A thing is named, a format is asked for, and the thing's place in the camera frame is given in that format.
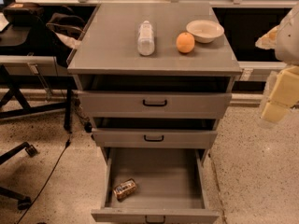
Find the grey top drawer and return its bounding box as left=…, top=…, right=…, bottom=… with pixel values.
left=78, top=91, right=232, bottom=119

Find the grey drawer cabinet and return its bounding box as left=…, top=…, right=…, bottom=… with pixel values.
left=66, top=2, right=243, bottom=224

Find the grey drawer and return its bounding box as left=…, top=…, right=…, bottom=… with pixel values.
left=78, top=91, right=232, bottom=119
left=91, top=148, right=220, bottom=224
left=93, top=129, right=217, bottom=149

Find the black floor cable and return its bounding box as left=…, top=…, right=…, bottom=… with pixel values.
left=14, top=133, right=72, bottom=224

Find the black office chair base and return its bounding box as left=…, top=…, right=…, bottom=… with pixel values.
left=0, top=141, right=39, bottom=211

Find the grey bottom drawer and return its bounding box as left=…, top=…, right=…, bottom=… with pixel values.
left=91, top=148, right=220, bottom=224

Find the grey middle drawer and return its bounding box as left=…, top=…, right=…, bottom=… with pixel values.
left=93, top=129, right=217, bottom=149

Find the white bowl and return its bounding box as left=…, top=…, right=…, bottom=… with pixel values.
left=186, top=20, right=224, bottom=44

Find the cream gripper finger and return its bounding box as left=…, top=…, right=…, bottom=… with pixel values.
left=255, top=26, right=278, bottom=49
left=260, top=66, right=299, bottom=123

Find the dark backpack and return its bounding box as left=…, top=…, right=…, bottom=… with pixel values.
left=46, top=13, right=85, bottom=49

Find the dark bag on desk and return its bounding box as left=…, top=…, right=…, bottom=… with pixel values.
left=3, top=2, right=44, bottom=26

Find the orange drink can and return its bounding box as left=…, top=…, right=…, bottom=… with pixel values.
left=113, top=179, right=137, bottom=201

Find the orange fruit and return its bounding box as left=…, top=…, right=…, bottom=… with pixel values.
left=176, top=32, right=195, bottom=53

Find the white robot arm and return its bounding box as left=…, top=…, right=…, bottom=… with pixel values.
left=255, top=4, right=299, bottom=124

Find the clear plastic water bottle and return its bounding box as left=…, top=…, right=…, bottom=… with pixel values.
left=137, top=21, right=155, bottom=56

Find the black desk with legs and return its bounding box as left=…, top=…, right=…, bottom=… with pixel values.
left=0, top=24, right=75, bottom=130

